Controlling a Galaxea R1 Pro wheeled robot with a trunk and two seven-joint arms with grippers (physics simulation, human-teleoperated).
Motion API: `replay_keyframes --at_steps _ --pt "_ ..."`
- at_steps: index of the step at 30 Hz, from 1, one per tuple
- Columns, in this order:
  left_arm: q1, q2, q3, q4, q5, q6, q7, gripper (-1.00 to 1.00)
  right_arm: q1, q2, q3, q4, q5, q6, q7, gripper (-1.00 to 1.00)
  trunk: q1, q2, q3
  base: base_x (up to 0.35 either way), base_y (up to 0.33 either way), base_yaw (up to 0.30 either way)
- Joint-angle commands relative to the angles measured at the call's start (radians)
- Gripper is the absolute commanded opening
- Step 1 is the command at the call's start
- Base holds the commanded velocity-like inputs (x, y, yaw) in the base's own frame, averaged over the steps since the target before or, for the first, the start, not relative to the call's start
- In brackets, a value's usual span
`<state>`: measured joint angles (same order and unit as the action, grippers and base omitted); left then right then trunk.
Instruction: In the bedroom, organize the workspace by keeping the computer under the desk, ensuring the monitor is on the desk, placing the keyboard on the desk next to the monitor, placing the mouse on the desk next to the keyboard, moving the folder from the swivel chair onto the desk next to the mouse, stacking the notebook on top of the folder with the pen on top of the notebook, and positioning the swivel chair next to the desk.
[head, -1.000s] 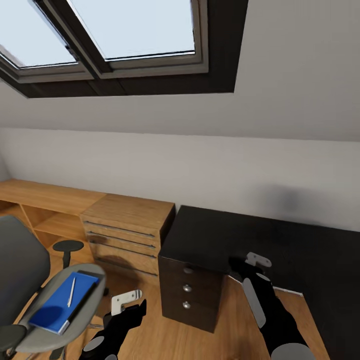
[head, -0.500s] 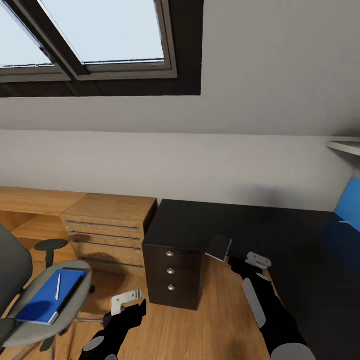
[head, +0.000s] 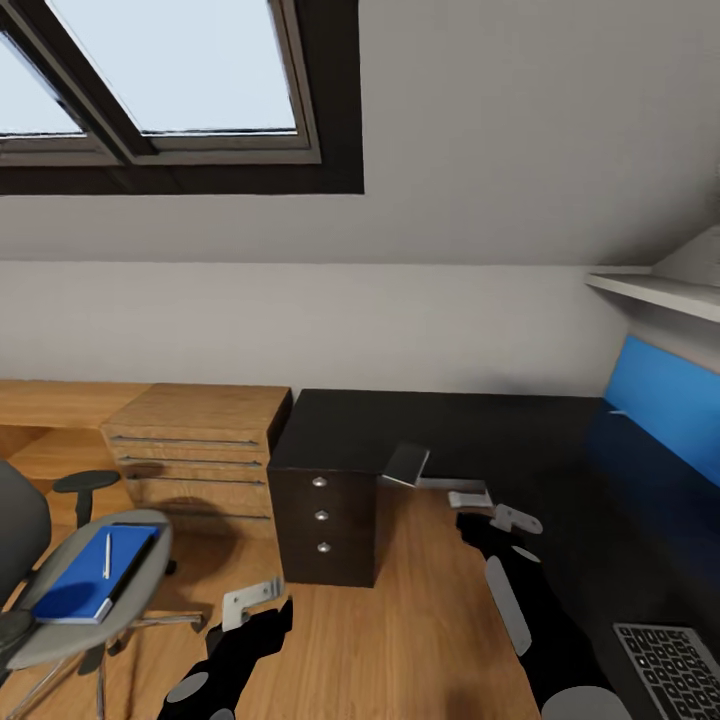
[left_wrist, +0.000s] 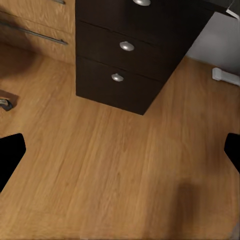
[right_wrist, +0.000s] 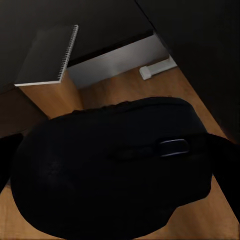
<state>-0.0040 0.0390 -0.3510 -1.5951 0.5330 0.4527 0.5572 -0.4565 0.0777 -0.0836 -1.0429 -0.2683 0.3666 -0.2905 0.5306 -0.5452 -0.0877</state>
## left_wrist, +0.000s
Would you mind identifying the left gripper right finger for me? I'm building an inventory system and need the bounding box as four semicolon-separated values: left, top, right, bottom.
224;133;240;173

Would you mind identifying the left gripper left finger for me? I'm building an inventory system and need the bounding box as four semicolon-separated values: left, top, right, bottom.
0;133;26;193

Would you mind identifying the notebook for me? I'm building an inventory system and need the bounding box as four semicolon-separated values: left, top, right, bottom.
226;0;240;20

